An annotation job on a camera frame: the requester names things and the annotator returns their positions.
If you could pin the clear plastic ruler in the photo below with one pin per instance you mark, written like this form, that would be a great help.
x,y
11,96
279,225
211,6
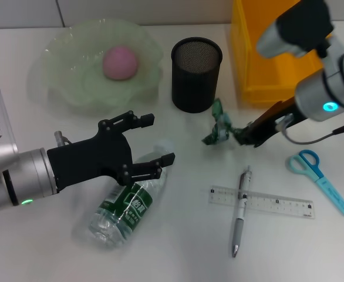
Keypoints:
x,y
277,202

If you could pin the yellow plastic bin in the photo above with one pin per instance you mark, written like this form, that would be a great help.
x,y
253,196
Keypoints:
x,y
248,58

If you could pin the silver grey ballpoint pen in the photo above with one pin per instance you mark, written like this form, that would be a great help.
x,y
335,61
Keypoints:
x,y
239,229

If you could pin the pink peach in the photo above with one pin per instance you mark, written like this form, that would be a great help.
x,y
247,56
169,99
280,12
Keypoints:
x,y
119,63

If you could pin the green glass fruit plate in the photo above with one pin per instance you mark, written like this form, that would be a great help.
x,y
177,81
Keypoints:
x,y
72,88

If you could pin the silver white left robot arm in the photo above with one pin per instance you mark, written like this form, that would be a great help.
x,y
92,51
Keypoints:
x,y
28,176

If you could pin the light blue scissors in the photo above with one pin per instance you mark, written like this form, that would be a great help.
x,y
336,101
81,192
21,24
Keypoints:
x,y
332,192

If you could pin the green plastic wrapper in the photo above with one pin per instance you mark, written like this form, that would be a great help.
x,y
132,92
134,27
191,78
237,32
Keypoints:
x,y
219,132

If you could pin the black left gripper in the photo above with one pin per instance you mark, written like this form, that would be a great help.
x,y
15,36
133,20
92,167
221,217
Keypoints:
x,y
95,155

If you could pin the black mesh pen holder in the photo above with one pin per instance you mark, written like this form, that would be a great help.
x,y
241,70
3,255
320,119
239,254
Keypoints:
x,y
195,82

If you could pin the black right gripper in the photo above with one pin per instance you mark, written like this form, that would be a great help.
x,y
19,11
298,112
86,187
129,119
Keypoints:
x,y
289,114

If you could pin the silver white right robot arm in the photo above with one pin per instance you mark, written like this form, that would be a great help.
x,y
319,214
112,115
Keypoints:
x,y
327,88

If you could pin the clear green label water bottle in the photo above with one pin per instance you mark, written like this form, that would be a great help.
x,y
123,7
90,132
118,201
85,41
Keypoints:
x,y
122,214

